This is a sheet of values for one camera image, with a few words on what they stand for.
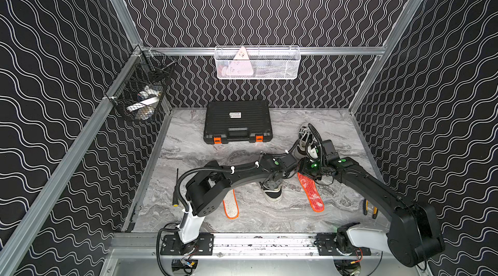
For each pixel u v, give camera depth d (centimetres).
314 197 86
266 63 126
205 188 51
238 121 106
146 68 96
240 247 76
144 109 83
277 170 62
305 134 101
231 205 84
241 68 90
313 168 73
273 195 82
